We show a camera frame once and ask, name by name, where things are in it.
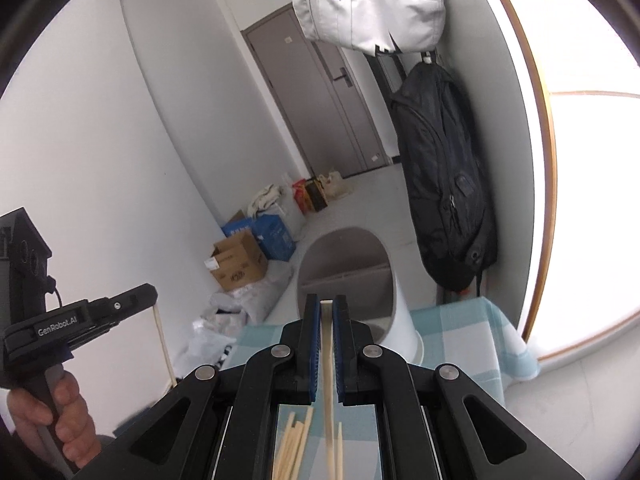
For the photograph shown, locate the red package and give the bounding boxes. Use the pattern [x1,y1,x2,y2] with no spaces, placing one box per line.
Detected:
[292,179,314,214]

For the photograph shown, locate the black backpack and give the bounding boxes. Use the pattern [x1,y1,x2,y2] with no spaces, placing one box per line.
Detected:
[388,61,499,295]

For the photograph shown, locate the white plastic bags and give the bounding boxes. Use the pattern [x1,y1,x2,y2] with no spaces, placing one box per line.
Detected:
[189,260,295,367]

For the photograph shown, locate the blue cardboard box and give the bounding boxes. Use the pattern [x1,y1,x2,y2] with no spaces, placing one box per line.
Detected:
[222,211,297,262]

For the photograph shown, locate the blue checked tablecloth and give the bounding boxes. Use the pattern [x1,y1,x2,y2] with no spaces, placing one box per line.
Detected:
[220,296,542,480]

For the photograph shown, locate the person's left hand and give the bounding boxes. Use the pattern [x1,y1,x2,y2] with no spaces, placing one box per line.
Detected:
[7,374,99,472]

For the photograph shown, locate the brown cardboard box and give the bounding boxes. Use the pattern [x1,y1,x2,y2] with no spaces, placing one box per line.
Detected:
[212,230,269,292]

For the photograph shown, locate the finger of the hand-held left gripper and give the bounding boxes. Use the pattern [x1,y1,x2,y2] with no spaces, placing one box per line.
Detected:
[89,283,159,328]

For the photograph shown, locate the white backpack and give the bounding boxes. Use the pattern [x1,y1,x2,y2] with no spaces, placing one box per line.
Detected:
[291,0,447,57]

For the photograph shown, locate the gold-framed window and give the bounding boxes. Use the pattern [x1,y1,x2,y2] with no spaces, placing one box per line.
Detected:
[475,0,640,367]

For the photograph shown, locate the grey door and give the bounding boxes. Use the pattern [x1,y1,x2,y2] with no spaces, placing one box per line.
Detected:
[242,2,390,179]

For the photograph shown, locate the white cloth bundle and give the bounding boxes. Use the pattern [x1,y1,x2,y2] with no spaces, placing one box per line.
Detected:
[247,184,284,219]

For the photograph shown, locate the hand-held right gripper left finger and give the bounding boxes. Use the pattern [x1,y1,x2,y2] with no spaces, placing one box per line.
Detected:
[72,294,321,480]

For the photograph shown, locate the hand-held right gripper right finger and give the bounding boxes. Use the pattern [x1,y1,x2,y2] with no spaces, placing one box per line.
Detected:
[333,294,583,480]

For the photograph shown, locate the white utensil holder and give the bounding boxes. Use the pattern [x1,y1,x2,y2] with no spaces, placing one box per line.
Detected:
[297,226,426,362]

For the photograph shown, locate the beige tote bag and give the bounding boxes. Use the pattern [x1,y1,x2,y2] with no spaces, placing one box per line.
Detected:
[320,170,354,202]

